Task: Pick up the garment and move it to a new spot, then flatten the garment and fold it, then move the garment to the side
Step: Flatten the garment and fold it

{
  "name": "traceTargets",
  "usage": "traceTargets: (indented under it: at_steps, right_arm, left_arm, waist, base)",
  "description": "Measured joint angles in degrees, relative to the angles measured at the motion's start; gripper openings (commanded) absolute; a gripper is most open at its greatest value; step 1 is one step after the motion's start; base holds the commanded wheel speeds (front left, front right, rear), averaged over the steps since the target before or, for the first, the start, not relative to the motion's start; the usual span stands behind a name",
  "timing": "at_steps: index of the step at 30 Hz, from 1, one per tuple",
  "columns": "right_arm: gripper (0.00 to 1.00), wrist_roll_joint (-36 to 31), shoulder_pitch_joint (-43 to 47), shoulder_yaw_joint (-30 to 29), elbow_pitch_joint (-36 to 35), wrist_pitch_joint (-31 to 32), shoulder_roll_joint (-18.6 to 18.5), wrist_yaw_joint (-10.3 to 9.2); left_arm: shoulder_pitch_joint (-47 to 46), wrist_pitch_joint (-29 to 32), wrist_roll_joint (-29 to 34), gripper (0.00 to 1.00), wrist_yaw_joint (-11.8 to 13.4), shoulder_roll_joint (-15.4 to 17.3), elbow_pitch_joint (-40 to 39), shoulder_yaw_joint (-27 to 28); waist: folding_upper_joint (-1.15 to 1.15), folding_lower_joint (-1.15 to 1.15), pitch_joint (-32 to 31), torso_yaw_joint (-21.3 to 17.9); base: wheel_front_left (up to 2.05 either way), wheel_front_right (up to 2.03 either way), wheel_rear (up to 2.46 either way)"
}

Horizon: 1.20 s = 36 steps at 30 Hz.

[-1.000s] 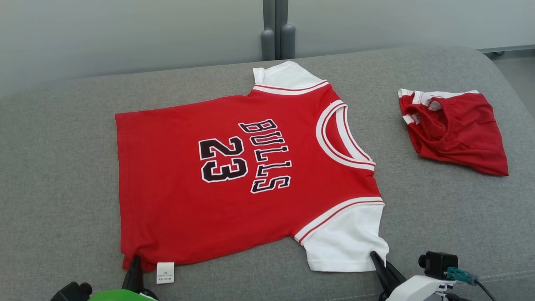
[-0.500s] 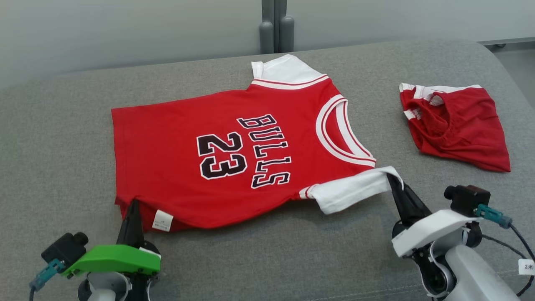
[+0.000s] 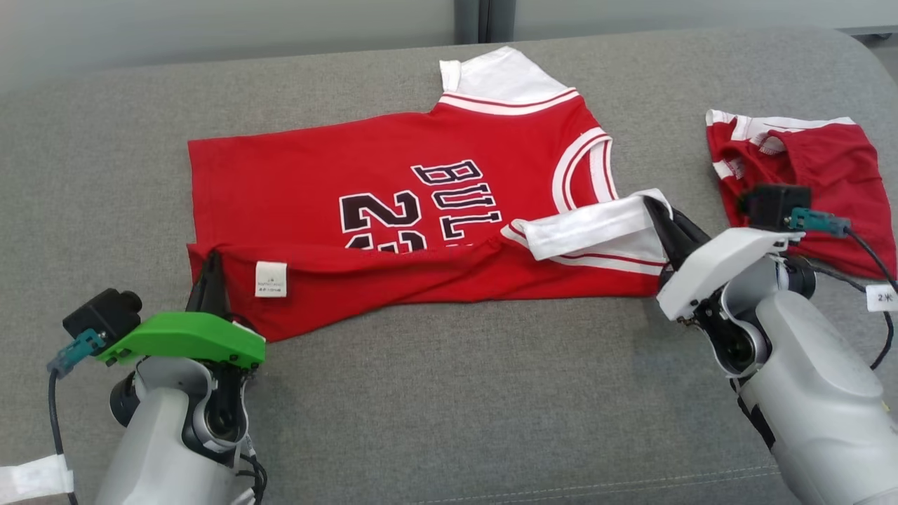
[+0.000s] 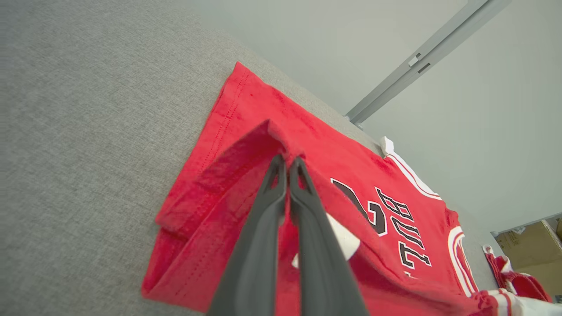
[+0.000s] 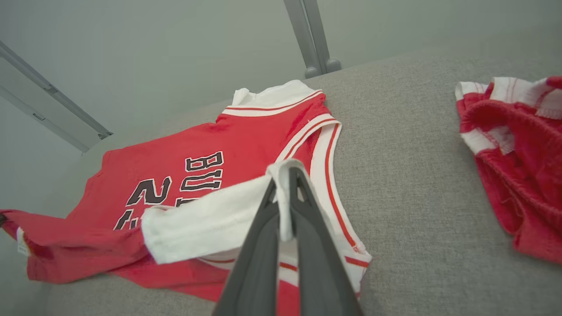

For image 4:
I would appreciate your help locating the red shorts with white stripe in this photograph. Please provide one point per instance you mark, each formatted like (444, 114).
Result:
(527, 285)

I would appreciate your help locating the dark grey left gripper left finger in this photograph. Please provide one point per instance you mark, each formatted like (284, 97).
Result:
(254, 263)

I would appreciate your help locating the brown cardboard box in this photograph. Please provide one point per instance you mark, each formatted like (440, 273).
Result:
(531, 245)

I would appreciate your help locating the grey partition post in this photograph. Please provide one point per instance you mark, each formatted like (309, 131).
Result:
(395, 83)

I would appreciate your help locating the red jersey with white sleeves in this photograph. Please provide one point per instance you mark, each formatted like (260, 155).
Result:
(246, 114)

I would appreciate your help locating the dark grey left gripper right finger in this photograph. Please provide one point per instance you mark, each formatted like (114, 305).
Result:
(320, 272)

